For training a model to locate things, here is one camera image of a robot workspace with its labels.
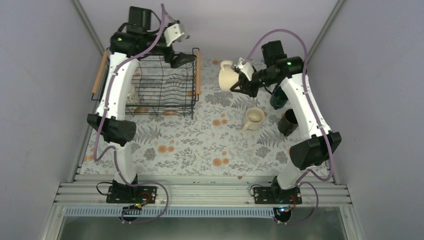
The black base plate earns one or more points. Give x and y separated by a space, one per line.
268 196
131 195

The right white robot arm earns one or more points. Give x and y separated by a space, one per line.
318 140

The aluminium rail frame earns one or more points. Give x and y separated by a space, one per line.
189 196

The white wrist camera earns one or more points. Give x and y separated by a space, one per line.
175 32
245 68

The patterned white mug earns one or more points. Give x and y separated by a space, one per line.
132 96

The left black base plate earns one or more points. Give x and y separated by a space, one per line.
131 195

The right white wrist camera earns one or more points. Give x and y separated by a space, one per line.
245 68

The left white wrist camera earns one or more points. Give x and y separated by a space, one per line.
175 32

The dark green mug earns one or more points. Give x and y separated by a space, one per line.
278 98

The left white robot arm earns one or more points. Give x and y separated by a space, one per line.
133 41

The black wire dish rack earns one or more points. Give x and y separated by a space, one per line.
162 90

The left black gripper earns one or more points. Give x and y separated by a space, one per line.
177 61

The beige mug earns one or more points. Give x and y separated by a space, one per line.
253 119

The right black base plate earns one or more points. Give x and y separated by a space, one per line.
268 196

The floral table mat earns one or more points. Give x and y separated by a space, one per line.
211 141

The matte black mug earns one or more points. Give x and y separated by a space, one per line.
288 123

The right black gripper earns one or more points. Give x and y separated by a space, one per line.
248 89

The cream ribbed mug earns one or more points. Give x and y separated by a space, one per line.
227 77

